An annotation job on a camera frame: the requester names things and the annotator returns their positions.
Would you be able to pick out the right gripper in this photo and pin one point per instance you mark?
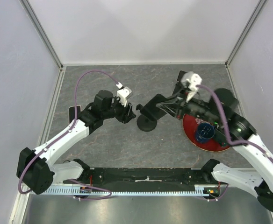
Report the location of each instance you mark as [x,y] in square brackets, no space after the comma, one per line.
[176,110]

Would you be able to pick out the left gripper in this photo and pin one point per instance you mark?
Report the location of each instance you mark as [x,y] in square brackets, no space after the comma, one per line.
[126,114]

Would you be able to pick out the round base phone stand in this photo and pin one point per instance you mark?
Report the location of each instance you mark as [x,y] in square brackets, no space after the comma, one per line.
[145,122]

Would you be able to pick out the black phone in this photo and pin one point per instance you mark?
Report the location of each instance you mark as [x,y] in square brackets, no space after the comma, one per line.
[151,111]

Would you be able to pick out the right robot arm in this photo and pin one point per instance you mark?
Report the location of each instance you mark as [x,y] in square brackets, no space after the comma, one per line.
[238,133]

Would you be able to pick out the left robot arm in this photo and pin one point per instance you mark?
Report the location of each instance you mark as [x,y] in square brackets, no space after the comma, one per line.
[37,168]

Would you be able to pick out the black folding phone stand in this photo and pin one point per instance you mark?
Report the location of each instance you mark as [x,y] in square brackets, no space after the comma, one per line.
[179,89]

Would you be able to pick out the phone with beige case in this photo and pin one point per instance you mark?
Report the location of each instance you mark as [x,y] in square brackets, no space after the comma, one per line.
[71,112]

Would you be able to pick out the red round tray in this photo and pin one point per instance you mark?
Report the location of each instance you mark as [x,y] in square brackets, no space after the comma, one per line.
[190,125]

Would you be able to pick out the blue mug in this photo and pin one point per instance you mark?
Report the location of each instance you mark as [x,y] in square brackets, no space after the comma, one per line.
[204,132]

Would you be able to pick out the green mug cream inside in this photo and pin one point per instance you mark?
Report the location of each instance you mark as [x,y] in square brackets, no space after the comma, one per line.
[220,137]

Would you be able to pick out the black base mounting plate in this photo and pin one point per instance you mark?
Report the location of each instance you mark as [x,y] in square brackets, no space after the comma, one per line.
[101,176]

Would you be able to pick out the slotted cable duct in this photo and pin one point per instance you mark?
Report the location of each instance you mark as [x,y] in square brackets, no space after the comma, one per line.
[136,189]

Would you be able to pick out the aluminium frame post right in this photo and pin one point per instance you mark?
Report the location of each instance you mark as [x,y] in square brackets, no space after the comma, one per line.
[249,24]

